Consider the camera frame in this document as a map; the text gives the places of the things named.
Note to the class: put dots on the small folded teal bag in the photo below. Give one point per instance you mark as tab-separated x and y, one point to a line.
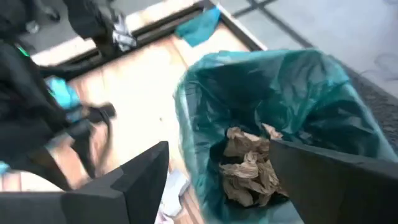
199	29

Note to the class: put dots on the teal trash bag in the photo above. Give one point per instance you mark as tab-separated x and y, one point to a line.
295	87

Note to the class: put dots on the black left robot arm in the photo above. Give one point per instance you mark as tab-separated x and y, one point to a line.
25	102

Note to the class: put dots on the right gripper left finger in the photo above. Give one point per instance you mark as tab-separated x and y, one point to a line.
93	205

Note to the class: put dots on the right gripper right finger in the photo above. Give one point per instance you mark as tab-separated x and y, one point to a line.
342	193

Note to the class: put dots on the white paper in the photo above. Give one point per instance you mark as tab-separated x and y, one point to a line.
174	193

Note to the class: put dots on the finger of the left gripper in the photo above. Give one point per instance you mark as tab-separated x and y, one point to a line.
101	113

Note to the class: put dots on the brown paper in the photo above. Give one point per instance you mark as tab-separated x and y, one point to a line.
245	174

